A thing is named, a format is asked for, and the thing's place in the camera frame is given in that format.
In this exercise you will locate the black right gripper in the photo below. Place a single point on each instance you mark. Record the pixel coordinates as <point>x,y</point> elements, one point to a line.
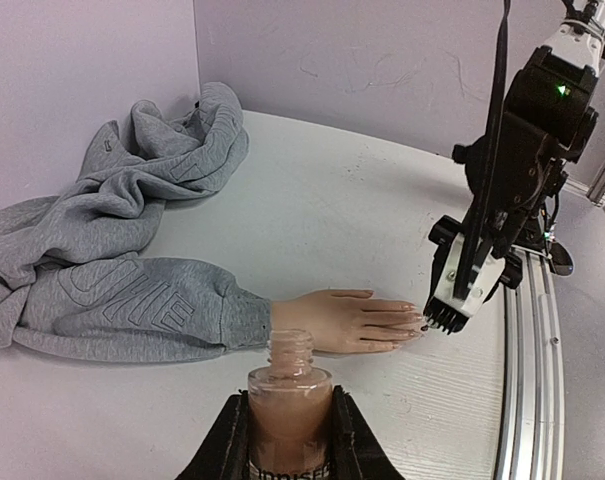
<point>442,235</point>

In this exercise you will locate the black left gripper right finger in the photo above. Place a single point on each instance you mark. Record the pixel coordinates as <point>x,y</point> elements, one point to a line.
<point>355,453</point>

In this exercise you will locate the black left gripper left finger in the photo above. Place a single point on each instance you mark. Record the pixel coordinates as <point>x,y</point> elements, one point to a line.
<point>223,454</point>

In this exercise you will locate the nail polish bottle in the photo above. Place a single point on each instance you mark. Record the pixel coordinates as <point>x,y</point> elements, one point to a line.
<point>289,404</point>

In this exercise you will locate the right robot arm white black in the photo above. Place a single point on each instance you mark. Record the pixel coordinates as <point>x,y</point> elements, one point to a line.
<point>537,122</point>

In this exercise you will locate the mannequin hand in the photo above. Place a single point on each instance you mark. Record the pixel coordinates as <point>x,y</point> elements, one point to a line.
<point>349,321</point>

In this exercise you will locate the grey sweatshirt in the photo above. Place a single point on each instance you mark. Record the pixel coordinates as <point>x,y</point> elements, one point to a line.
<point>73,279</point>

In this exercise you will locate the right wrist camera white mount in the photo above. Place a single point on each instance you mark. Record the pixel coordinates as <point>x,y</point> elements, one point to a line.
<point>445,311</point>

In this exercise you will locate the aluminium front rail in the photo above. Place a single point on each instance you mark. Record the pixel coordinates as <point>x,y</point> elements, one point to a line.
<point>532,428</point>

